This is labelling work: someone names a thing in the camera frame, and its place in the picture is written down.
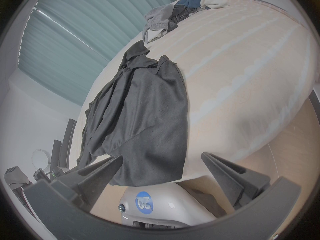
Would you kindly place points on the blue-green curtain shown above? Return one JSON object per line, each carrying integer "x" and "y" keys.
{"x": 55, "y": 59}
{"x": 100, "y": 9}

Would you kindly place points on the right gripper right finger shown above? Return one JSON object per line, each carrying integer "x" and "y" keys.
{"x": 225, "y": 176}

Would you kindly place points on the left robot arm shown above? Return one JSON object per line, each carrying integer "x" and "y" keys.
{"x": 40, "y": 175}

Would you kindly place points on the pile of clothes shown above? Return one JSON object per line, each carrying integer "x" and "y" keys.
{"x": 160, "y": 19}

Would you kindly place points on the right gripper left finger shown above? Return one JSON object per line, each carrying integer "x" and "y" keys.
{"x": 95, "y": 179}

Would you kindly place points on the black T-shirt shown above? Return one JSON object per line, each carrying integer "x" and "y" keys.
{"x": 150, "y": 109}

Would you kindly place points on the bed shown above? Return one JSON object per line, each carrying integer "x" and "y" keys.
{"x": 237, "y": 71}

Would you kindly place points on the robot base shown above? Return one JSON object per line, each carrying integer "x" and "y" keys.
{"x": 180, "y": 211}

